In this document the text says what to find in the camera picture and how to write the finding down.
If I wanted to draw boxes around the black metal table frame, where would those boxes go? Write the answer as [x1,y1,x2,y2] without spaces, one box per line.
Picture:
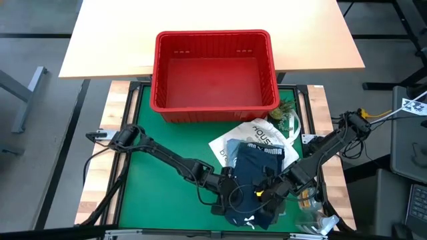
[77,79,356,240]

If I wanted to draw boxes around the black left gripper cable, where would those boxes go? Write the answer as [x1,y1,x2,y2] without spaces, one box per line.
[195,179,221,206]

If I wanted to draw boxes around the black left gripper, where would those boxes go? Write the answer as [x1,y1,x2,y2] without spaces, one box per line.
[210,166,243,216]

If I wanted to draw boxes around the green succulent plant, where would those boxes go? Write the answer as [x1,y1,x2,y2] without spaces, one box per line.
[268,98,298,131]

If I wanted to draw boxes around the light wood desk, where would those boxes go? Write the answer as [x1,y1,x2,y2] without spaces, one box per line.
[59,0,366,80]

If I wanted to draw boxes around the green table mat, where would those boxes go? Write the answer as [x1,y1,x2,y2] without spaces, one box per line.
[118,87,310,234]

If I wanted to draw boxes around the black white patterned card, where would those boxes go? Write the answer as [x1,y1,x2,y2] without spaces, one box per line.
[401,97,427,117]

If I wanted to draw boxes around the black computer mouse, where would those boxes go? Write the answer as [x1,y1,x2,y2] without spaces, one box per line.
[392,222,414,240]

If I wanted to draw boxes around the red plastic laundry bin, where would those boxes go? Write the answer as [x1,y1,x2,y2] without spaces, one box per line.
[149,29,280,123]

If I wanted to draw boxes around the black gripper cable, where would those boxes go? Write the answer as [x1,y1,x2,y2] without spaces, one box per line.
[195,179,221,206]
[228,183,268,214]

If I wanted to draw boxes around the white printed tote bag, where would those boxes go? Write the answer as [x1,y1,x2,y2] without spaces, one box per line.
[208,118,301,171]

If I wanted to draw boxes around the black cable bundle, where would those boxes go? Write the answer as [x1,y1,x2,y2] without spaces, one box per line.
[332,113,368,161]

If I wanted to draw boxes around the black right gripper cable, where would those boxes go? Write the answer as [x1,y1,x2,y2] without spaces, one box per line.
[228,183,268,214]

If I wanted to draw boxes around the yellow power plug cord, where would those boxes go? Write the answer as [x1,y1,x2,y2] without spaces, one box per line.
[357,108,393,120]

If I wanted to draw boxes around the clear bottle orange label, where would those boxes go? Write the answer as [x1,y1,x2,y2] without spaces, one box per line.
[298,187,326,213]

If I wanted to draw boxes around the white label sticker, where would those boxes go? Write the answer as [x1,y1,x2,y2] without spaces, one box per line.
[128,53,155,68]

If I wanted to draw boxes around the light blue jeans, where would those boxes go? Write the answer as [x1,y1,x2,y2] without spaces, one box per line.
[226,139,284,169]

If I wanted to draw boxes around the grey chair seat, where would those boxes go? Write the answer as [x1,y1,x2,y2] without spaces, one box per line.
[389,85,427,184]

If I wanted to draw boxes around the silver aluminium bar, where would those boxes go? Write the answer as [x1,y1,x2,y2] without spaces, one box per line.
[289,232,330,240]
[103,229,144,239]

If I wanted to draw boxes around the white cord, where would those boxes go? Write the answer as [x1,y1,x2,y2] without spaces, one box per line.
[368,90,427,125]

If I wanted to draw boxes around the grey metal table leg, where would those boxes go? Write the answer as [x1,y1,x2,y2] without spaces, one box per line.
[0,65,49,134]

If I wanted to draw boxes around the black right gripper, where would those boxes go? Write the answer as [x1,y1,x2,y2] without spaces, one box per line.
[256,165,296,219]

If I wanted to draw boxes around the black keyboard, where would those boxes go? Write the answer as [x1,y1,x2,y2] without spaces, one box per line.
[404,183,427,231]

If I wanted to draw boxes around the dark navy white-tagged garment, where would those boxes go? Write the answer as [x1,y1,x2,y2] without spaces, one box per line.
[224,185,286,231]

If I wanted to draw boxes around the navy blue garment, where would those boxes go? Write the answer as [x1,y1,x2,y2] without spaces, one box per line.
[232,142,287,204]

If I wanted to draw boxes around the grey side desk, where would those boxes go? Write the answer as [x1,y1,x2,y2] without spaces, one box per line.
[373,168,411,238]

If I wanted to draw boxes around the clear spray bottle white nozzle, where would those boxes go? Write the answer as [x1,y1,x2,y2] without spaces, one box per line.
[295,211,341,236]

